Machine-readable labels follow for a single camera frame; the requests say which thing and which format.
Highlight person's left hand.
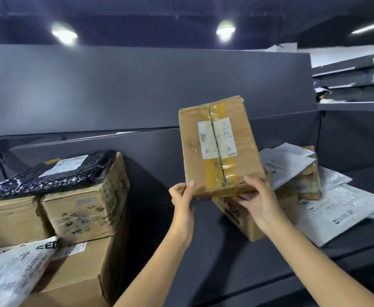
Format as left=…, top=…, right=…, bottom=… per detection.
left=167, top=180, right=196, bottom=250

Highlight person's right hand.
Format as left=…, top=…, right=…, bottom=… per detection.
left=230, top=175, right=292, bottom=236

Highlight black printed small cardboard box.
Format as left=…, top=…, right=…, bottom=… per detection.
left=212, top=185, right=299, bottom=243

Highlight white bubble mailer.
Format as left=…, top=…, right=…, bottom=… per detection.
left=259, top=149, right=317, bottom=191

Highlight large white poly mailer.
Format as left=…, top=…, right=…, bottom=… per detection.
left=294, top=183, right=374, bottom=248

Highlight white orange-tab poly mailer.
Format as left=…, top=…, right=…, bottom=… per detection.
left=275, top=143, right=316, bottom=158

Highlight long black lettered cardboard box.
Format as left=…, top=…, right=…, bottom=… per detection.
left=178, top=96, right=267, bottom=199

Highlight orange-edged clear mailer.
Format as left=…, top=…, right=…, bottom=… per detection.
left=318, top=166, right=353, bottom=194

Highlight white label tall cardboard box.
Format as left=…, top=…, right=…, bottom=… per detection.
left=41, top=152, right=131, bottom=246

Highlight red logo cardboard box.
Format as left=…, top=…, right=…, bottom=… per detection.
left=19, top=204, right=130, bottom=307

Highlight black bubble mailer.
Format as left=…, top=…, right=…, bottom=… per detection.
left=0, top=150, right=117, bottom=202

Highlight medium brown cardboard box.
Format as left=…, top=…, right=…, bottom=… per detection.
left=0, top=194, right=55, bottom=253

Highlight white black-lettered poly bag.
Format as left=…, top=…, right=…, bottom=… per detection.
left=0, top=236, right=60, bottom=307

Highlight person's left forearm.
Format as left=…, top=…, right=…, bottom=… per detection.
left=113, top=233, right=194, bottom=307

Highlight person's right forearm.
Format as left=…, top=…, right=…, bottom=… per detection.
left=260, top=217, right=374, bottom=307

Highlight fluorescent ceiling tube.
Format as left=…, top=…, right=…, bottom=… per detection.
left=351, top=18, right=374, bottom=35

